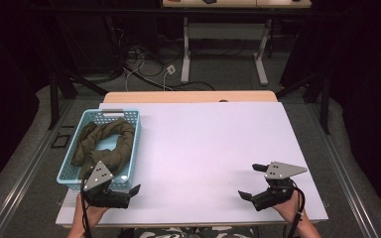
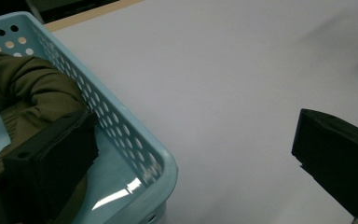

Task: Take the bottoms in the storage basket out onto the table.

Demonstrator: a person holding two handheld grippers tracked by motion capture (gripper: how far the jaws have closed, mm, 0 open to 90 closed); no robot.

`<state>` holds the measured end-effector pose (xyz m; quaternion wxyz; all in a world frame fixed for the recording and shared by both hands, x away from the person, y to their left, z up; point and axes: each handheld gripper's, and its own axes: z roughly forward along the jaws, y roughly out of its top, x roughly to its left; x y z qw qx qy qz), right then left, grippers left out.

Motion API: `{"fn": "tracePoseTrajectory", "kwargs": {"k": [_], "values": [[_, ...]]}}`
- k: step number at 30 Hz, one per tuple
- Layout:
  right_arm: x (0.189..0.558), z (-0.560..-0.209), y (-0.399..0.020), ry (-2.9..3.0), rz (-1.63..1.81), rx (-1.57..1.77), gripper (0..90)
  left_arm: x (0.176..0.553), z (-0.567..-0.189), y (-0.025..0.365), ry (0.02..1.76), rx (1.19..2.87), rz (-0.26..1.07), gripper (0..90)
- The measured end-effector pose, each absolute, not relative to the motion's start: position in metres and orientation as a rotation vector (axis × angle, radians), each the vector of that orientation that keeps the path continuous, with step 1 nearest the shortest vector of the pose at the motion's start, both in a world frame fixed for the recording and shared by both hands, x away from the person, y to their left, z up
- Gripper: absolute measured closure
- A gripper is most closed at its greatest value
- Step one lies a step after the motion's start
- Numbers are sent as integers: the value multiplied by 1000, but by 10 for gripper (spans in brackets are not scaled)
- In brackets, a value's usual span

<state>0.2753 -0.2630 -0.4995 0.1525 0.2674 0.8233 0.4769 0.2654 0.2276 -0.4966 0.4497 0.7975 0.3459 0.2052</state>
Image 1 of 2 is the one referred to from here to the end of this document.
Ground person's right hand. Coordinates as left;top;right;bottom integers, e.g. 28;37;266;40
272;190;310;226

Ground white-legged background desk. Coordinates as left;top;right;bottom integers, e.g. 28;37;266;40
162;0;313;87

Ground black floor cable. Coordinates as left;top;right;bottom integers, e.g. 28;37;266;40
122;64;216;92

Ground olive green cloth garment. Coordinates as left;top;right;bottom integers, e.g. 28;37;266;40
70;117;136;180

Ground tangle of black cables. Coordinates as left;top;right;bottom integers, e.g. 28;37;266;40
107;19;187;78

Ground white table cover board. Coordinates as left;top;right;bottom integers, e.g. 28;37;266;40
55;101;329;228

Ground white power plug with cable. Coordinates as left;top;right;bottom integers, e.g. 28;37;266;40
124;63;177;92

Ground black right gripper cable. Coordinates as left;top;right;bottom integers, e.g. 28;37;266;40
287;179;307;238

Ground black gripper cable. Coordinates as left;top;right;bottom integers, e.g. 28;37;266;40
79;178;92;238
287;179;307;238

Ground metal floor rail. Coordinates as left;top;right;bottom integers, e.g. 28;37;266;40
0;98;77;238
306;102;375;238

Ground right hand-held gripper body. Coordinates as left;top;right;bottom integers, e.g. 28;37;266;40
250;161;309;212

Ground black metal stand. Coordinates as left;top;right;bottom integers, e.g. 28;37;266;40
275;69;331;135
48;63;109;131

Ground black floor socket frame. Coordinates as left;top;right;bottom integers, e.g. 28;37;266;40
50;132;71;149

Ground dark curtain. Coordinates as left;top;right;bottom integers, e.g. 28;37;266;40
0;0;53;199
279;0;381;212

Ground light blue plastic basket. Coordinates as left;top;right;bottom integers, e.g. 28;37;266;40
56;108;143;191

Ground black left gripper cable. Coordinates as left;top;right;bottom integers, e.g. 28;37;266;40
79;178;92;238

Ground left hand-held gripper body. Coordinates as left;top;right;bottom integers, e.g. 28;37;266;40
82;161;131;210

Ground person's camouflage pants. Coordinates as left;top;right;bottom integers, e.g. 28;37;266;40
130;225;256;238

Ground person's left hand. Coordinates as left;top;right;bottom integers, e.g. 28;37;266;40
73;192;111;230

